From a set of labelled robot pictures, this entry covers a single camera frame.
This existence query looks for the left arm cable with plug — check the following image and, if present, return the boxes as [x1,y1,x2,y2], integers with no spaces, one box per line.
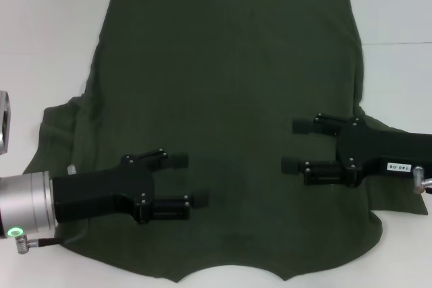
[12,233,65,254]

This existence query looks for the arm cable with plug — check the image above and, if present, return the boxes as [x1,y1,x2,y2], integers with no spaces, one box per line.
[412,165,432,196]
[12,233,65,254]

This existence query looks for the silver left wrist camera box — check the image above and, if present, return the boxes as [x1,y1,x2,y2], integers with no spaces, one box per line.
[0,90,13,156]

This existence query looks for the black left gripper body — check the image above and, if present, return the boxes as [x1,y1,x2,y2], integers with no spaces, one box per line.
[50,154,157,225]

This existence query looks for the dark green t-shirt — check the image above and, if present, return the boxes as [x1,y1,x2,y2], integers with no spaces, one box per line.
[24,0,429,284]

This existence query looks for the right arm cable with plug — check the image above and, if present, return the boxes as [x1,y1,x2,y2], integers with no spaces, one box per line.
[412,165,432,196]

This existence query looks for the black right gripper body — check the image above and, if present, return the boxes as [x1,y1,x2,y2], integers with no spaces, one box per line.
[335,117,432,181]

